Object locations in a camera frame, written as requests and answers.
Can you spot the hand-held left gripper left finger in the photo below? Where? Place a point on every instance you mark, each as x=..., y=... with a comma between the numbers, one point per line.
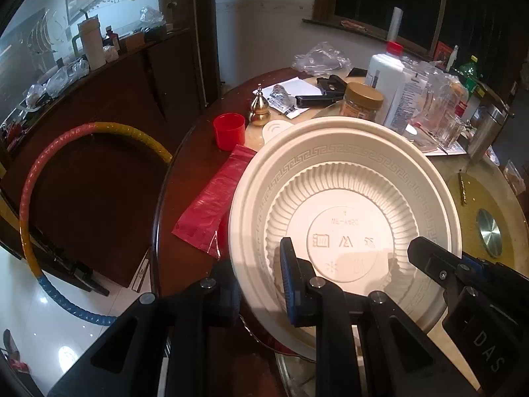
x=223, y=297

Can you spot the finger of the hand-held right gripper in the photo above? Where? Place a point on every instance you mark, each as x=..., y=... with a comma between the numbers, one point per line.
x=477, y=264
x=434, y=260

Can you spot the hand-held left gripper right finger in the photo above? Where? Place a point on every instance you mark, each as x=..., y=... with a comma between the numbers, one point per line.
x=288, y=281

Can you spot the cream ribbed plastic bowl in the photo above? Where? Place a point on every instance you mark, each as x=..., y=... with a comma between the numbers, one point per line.
x=351, y=182

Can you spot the round steel disc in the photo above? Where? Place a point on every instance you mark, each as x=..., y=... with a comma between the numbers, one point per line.
x=489, y=231

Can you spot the round gold table mat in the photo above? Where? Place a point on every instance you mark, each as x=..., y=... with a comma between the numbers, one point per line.
x=489, y=194

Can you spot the gold patterned stick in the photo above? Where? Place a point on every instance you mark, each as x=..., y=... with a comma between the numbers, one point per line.
x=463, y=188

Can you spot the clear plastic container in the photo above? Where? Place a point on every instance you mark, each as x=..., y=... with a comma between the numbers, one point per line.
x=514, y=175

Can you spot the red plastic bag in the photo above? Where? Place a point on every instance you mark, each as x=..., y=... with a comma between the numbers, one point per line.
x=210, y=202

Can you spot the steel thermos flask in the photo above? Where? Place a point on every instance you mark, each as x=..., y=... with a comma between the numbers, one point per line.
x=485, y=132

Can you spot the white plastic lid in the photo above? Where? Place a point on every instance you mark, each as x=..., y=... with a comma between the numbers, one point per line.
x=275, y=130

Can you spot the clear glass pitcher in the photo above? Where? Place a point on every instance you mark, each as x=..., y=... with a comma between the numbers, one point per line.
x=438, y=103

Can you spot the red plastic cup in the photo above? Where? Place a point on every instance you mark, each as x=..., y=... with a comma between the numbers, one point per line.
x=228, y=132

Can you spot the brown jar with gold lid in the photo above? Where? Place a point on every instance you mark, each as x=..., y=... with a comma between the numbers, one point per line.
x=361, y=103

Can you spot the white bottle with red cap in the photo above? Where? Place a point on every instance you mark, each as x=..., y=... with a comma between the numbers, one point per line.
x=396, y=91

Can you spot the black oblong object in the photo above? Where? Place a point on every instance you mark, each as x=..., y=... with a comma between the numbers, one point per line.
x=318, y=100

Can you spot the green plastic bottle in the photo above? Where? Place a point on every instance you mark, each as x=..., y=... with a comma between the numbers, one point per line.
x=469, y=72

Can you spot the white paper sheet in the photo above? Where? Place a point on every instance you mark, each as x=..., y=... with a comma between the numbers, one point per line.
x=301, y=87

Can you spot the red box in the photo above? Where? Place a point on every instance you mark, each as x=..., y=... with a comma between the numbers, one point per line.
x=442, y=53

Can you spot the multicoloured hula hoop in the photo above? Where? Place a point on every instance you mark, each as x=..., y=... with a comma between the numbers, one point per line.
x=29, y=198

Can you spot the dark wooden sideboard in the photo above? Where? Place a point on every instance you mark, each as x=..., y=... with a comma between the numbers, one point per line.
x=124, y=103

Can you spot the crumpled clear plastic bag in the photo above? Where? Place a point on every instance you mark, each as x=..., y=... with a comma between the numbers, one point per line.
x=322, y=58

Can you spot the white plastic roll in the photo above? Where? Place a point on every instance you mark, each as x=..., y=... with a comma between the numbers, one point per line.
x=395, y=25

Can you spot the dark framed window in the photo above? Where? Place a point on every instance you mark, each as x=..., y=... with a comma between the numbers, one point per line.
x=413, y=0

